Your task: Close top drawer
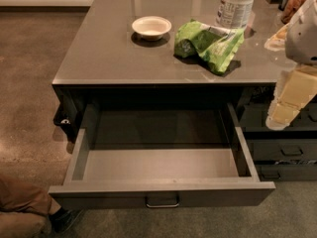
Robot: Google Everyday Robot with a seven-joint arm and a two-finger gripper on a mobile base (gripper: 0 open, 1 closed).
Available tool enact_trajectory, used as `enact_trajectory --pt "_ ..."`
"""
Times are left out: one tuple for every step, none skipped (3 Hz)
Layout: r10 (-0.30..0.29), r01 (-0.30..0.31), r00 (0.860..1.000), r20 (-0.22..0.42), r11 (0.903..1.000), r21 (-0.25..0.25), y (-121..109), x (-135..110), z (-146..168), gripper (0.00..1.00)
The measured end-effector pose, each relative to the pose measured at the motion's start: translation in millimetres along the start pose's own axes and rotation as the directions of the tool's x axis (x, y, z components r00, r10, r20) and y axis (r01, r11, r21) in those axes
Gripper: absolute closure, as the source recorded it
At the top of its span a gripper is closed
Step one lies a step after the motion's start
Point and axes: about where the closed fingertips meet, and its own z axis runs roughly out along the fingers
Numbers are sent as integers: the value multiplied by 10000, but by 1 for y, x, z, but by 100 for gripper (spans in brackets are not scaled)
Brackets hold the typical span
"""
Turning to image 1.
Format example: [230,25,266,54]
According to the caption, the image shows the white plastic tub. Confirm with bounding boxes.
[216,0,254,29]

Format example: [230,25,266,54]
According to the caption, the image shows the grey counter cabinet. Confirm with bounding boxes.
[53,0,294,136]

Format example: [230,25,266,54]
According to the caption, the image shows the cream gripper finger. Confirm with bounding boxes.
[265,101,299,131]
[276,64,317,109]

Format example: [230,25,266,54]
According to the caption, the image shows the metal drawer handle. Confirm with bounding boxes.
[145,196,179,209]

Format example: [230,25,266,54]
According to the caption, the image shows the white paper bowl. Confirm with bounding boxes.
[132,16,171,41]

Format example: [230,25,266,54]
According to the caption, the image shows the dark right-side drawers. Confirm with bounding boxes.
[237,86,317,181]

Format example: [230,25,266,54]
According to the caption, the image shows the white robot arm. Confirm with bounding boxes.
[265,0,317,131]

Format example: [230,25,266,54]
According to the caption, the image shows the green chip bag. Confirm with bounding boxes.
[174,20,244,75]

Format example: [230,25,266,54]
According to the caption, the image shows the black shoe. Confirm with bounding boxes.
[49,208,81,233]

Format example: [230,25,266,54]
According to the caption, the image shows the brown trouser leg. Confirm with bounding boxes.
[0,175,61,238]

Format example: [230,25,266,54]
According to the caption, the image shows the grey top drawer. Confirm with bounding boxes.
[50,104,275,209]

